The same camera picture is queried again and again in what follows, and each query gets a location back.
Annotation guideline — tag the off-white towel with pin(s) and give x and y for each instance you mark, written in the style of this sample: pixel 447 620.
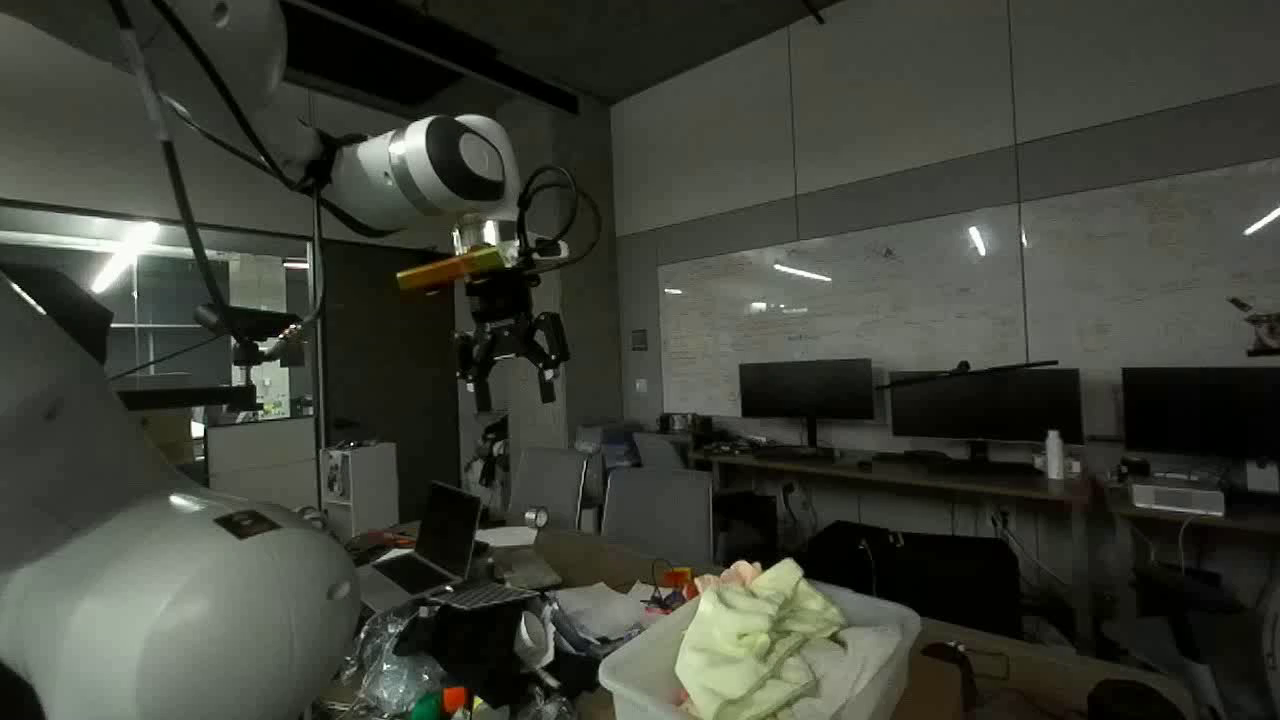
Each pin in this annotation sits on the off-white towel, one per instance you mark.
pixel 855 667

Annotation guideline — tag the small black computer monitor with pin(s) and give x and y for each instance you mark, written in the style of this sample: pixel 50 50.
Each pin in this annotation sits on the small black computer monitor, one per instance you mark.
pixel 805 389

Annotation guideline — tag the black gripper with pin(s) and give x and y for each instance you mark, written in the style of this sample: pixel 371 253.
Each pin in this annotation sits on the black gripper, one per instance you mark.
pixel 507 320

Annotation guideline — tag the green plastic object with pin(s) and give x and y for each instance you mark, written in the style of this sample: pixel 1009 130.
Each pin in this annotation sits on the green plastic object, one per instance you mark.
pixel 427 706

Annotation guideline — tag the open silver laptop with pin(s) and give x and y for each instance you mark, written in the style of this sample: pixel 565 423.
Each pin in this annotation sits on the open silver laptop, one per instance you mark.
pixel 447 529

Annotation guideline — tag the peach cloth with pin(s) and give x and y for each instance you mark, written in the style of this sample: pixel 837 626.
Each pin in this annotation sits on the peach cloth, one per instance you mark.
pixel 725 576

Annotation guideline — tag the black fabric bag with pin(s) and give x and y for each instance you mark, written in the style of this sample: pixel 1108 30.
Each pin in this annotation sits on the black fabric bag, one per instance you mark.
pixel 483 642

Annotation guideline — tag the grey office chair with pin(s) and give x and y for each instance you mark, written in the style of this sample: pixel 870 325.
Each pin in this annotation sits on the grey office chair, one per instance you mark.
pixel 658 515

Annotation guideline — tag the small orange object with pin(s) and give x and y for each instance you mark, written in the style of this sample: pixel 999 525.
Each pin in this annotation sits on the small orange object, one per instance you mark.
pixel 456 698

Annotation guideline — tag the wide black computer monitor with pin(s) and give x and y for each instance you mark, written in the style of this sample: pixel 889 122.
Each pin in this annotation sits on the wide black computer monitor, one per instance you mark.
pixel 986 402
pixel 1203 411

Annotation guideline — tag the white plastic bin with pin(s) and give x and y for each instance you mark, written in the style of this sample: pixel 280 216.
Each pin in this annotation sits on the white plastic bin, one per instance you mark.
pixel 640 676

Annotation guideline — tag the light green cloth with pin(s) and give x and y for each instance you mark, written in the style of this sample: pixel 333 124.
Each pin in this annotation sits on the light green cloth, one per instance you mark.
pixel 752 634

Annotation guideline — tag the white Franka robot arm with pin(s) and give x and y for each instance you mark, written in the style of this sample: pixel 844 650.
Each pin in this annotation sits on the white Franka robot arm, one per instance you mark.
pixel 133 600

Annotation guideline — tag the white bottle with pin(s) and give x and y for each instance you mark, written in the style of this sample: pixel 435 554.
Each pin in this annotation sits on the white bottle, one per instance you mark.
pixel 1055 459

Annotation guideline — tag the white box device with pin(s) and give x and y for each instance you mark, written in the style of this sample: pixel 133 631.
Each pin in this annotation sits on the white box device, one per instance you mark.
pixel 1178 499

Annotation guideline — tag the white paper sheets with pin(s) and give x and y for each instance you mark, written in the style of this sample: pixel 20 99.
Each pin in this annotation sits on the white paper sheets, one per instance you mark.
pixel 601 618

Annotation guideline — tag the yellow wrist camera mount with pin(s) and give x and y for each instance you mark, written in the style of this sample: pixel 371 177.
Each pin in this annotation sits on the yellow wrist camera mount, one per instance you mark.
pixel 441 272

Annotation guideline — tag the clear plastic bag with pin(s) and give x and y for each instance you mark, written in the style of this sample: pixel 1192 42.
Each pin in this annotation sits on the clear plastic bag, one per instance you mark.
pixel 386 674

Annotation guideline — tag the long wooden desk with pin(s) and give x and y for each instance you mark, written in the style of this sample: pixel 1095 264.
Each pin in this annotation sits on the long wooden desk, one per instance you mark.
pixel 935 479

